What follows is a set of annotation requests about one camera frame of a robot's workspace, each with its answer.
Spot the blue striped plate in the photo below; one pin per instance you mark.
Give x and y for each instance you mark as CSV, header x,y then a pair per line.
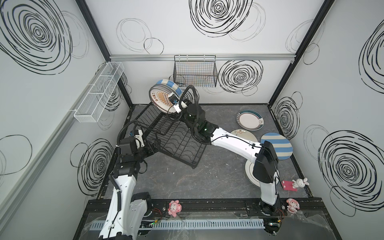
x,y
171,86
282,145

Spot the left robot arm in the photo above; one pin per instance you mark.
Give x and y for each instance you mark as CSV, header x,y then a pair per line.
x,y
127,209

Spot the blue striped plate right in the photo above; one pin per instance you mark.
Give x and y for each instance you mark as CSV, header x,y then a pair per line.
x,y
282,145

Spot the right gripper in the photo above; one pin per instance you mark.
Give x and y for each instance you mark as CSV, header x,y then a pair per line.
x,y
182,109

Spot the aluminium wall rail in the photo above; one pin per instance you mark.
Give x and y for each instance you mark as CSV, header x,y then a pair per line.
x,y
203,57
26,181

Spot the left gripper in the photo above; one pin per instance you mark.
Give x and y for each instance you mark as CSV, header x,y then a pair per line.
x,y
149,146

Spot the black wire dish rack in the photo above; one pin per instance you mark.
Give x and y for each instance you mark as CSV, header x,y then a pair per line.
x,y
173,139

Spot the black wire wall basket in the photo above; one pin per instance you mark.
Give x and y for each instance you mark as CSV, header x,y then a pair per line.
x,y
196,73

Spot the sunburst plate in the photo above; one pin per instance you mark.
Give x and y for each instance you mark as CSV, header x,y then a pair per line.
x,y
159,95

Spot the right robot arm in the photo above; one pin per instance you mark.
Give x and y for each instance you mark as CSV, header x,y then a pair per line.
x,y
262,155

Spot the white plate green rim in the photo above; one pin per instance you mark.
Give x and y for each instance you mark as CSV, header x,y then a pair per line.
x,y
250,120

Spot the white mesh wall shelf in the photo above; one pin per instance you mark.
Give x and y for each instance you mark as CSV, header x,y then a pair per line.
x,y
102,95

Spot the pink plush toy left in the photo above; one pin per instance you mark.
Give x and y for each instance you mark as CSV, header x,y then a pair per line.
x,y
174,208

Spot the aluminium wall rail left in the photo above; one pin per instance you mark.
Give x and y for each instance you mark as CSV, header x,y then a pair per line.
x,y
26,181

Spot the white plate black rim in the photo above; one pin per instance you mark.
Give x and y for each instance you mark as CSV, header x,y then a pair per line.
x,y
249,167

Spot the white bunny pink toy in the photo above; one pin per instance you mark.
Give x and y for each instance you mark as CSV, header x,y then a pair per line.
x,y
294,185

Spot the pink plush toy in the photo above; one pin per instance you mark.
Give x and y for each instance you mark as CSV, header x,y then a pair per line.
x,y
174,208
293,206

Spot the aluminium wall rail back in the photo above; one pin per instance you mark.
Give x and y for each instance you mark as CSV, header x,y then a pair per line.
x,y
203,57

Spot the blue striped plate front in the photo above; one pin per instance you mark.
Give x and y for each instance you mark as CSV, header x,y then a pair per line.
x,y
171,86

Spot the pink plush toy right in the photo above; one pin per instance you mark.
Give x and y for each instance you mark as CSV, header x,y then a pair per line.
x,y
293,206

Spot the cream floral plate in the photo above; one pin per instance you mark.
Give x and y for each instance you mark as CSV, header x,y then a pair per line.
x,y
245,135

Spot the white slotted cable duct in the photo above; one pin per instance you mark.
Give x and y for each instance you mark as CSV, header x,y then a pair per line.
x,y
201,224

